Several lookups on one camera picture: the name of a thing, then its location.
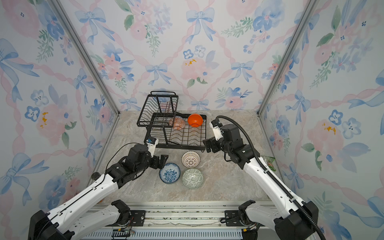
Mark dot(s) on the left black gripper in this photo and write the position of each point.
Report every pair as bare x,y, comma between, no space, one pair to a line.
162,161

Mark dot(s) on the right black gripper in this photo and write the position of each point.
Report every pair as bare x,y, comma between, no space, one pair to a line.
214,143

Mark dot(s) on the orange bowl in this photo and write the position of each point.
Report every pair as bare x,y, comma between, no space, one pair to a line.
195,120

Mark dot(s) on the red patterned bowl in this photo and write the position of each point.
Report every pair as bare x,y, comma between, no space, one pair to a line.
177,123

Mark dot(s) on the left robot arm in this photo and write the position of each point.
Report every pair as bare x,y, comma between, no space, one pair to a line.
68,222

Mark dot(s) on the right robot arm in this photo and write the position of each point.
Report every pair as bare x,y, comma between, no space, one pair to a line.
293,218

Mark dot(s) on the blue floral bowl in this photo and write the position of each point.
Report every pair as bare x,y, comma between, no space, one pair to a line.
170,173

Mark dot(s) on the green snack packet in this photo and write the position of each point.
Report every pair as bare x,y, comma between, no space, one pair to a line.
270,162

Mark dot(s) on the white patterned bowl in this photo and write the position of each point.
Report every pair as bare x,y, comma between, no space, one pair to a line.
191,159

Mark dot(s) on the green patterned bowl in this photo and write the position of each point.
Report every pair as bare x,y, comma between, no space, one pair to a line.
193,178

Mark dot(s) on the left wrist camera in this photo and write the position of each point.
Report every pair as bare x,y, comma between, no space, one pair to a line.
152,143

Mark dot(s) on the black wire dish rack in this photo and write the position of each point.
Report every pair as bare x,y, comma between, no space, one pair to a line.
174,130

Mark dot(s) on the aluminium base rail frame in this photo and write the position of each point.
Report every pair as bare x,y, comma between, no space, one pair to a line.
190,214

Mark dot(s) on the right aluminium corner post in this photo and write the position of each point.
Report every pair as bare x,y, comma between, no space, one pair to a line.
291,47

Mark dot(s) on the aluminium corner post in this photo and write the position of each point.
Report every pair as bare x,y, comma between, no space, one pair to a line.
64,19
291,47

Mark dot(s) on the left aluminium corner post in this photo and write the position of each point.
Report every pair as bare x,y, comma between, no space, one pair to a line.
64,19

